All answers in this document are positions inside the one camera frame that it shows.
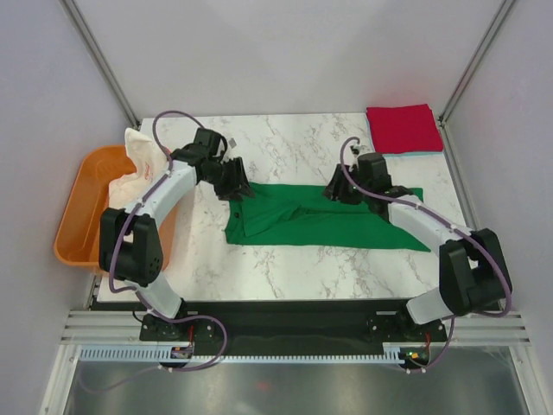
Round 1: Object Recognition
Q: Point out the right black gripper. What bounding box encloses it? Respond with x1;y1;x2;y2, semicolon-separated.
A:
321;163;372;205

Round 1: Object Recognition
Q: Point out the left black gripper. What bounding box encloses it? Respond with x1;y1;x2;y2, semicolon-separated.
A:
201;158;254;204

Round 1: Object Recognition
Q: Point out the green t shirt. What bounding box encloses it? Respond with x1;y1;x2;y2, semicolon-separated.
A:
225;182;429;252

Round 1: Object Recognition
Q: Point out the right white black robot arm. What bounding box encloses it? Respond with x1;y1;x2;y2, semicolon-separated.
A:
323;153;512;341

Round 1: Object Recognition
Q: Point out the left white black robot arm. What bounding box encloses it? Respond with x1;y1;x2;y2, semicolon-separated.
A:
99;127;254;340

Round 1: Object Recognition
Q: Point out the folded light blue t shirt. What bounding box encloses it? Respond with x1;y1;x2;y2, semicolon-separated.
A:
368;117;443;156

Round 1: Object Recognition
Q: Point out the folded red t shirt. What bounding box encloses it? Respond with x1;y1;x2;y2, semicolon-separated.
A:
365;104;443;155

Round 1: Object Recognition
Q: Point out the white crumpled t shirt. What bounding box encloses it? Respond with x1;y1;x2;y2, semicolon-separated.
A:
108;128;168;208

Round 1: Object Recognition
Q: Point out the orange plastic basket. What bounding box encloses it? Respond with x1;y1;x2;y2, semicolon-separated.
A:
53;144;181;278

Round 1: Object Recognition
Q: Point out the right aluminium corner post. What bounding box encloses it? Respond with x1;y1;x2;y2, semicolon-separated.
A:
436;0;518;127

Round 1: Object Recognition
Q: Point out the aluminium corner post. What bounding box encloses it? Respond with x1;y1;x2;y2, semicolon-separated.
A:
436;0;518;127
60;0;141;127

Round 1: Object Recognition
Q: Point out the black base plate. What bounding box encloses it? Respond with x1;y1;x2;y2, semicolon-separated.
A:
140;299;447;358

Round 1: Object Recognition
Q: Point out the white slotted cable duct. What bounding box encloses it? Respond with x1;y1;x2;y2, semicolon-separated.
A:
79;345;404;364

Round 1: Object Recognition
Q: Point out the aluminium frame rail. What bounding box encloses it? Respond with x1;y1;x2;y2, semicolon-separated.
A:
61;311;530;346

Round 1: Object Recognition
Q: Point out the left aluminium corner post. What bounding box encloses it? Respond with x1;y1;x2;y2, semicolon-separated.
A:
60;0;141;127

